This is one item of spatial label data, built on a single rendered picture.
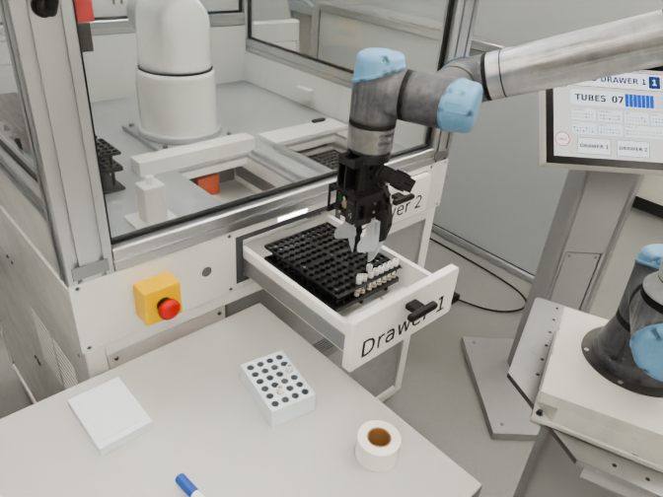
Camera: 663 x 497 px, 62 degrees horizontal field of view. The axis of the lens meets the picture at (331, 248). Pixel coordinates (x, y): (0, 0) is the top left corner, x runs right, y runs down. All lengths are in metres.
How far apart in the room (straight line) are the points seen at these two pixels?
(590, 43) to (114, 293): 0.85
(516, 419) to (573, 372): 1.04
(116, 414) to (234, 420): 0.19
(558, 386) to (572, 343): 0.13
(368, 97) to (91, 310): 0.59
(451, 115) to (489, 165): 2.04
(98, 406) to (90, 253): 0.25
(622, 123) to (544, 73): 0.86
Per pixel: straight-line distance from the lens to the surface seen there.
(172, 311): 1.01
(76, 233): 0.95
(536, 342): 1.25
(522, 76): 0.92
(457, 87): 0.83
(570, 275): 1.99
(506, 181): 2.82
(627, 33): 0.91
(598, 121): 1.72
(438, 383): 2.19
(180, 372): 1.07
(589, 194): 1.85
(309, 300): 1.01
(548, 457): 1.24
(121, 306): 1.06
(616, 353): 1.12
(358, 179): 0.89
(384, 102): 0.84
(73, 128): 0.89
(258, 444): 0.95
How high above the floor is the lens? 1.50
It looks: 31 degrees down
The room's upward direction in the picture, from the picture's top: 5 degrees clockwise
